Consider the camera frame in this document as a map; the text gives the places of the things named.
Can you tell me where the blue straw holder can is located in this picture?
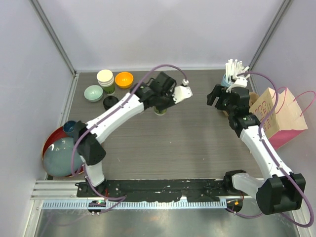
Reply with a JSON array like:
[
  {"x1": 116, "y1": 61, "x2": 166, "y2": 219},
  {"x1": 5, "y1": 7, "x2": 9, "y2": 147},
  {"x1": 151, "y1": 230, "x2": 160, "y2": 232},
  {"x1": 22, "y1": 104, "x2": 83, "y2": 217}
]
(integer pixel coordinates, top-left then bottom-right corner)
[{"x1": 221, "y1": 74, "x2": 233, "y2": 87}]

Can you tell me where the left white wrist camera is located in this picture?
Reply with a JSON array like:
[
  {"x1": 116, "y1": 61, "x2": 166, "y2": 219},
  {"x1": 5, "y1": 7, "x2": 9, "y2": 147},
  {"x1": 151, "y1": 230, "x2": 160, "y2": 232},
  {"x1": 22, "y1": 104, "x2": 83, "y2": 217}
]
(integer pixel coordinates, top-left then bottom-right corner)
[{"x1": 172, "y1": 79, "x2": 193, "y2": 104}]

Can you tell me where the red round tray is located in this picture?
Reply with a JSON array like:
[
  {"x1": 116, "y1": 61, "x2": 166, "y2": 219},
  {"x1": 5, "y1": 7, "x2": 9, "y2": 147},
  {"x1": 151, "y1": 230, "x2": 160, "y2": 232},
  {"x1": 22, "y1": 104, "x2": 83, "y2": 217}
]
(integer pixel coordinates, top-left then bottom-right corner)
[{"x1": 42, "y1": 127, "x2": 83, "y2": 177}]

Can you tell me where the kraft pink paper bag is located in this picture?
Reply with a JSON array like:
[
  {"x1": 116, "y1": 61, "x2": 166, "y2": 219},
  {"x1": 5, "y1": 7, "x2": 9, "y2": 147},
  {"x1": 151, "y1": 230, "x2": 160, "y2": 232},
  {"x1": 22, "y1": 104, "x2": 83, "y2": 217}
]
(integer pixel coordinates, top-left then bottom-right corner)
[{"x1": 249, "y1": 87, "x2": 308, "y2": 150}]

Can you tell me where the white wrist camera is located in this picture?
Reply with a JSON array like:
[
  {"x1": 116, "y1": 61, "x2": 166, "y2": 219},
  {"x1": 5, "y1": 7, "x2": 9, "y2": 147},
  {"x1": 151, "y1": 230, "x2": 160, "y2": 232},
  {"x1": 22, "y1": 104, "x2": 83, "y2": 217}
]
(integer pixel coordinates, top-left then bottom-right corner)
[
  {"x1": 172, "y1": 79, "x2": 193, "y2": 104},
  {"x1": 226, "y1": 76, "x2": 247, "y2": 93}
]

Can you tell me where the dark blue ceramic cup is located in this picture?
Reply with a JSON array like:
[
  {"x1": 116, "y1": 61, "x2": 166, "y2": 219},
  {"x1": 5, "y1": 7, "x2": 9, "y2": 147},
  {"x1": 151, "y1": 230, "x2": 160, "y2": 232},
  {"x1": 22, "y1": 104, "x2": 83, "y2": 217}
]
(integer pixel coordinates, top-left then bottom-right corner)
[{"x1": 62, "y1": 120, "x2": 76, "y2": 137}]

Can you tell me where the aluminium frame rail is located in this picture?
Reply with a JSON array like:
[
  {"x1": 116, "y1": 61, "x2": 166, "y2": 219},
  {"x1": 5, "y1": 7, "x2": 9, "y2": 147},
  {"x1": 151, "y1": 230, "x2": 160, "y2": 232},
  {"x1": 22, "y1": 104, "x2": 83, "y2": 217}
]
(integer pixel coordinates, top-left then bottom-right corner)
[{"x1": 31, "y1": 179, "x2": 247, "y2": 213}]

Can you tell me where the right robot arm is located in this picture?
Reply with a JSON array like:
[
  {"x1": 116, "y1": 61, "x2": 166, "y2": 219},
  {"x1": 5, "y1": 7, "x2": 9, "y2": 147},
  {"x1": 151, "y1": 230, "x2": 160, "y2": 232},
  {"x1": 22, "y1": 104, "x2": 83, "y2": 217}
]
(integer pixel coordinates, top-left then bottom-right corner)
[{"x1": 207, "y1": 84, "x2": 306, "y2": 215}]

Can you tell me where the bundle of white straws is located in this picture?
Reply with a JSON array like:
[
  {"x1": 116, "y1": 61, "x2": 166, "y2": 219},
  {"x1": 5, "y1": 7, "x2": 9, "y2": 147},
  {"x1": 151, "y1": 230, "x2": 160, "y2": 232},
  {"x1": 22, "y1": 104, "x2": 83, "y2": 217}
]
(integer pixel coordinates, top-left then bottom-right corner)
[{"x1": 225, "y1": 59, "x2": 250, "y2": 84}]

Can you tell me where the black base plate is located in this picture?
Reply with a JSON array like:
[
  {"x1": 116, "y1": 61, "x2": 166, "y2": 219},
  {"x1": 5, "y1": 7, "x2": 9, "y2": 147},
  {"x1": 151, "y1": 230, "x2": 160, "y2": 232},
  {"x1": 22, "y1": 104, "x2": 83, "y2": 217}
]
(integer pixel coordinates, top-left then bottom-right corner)
[{"x1": 76, "y1": 178, "x2": 253, "y2": 202}]

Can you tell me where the orange bowl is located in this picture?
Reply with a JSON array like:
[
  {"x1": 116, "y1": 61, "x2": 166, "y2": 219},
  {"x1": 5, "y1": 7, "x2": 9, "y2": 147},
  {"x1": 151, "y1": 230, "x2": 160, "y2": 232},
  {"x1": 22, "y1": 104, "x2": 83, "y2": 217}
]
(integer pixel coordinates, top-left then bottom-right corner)
[{"x1": 115, "y1": 72, "x2": 134, "y2": 89}]

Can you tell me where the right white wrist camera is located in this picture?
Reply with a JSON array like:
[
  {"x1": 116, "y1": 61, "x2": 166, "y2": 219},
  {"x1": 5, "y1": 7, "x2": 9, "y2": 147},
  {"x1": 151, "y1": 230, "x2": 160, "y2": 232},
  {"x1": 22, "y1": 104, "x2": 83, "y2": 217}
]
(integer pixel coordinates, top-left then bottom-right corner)
[{"x1": 226, "y1": 76, "x2": 247, "y2": 93}]

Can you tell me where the blue-grey ceramic plate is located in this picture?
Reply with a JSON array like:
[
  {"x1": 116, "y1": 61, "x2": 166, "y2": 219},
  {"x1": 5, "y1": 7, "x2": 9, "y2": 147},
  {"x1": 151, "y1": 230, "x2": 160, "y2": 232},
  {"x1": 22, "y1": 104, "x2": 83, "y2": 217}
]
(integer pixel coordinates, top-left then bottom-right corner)
[{"x1": 43, "y1": 137, "x2": 74, "y2": 177}]

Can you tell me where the pale green bowl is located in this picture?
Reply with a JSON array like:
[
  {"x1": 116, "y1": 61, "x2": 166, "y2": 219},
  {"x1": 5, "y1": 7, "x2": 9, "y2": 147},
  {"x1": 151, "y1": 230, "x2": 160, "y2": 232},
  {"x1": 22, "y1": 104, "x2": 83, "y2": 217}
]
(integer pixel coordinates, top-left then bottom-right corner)
[{"x1": 84, "y1": 85, "x2": 103, "y2": 102}]

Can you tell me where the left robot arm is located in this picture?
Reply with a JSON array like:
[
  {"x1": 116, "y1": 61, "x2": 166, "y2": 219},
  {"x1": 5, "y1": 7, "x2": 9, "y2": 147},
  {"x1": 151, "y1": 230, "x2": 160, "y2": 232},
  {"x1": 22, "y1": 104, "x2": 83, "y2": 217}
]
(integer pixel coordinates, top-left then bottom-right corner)
[{"x1": 74, "y1": 72, "x2": 178, "y2": 197}]

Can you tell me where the brown cardboard cup carrier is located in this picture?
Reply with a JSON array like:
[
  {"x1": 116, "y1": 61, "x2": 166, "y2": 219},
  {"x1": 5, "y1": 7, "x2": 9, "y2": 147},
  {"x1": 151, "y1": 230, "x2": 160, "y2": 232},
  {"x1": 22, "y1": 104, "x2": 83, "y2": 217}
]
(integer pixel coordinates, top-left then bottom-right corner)
[{"x1": 222, "y1": 91, "x2": 260, "y2": 117}]

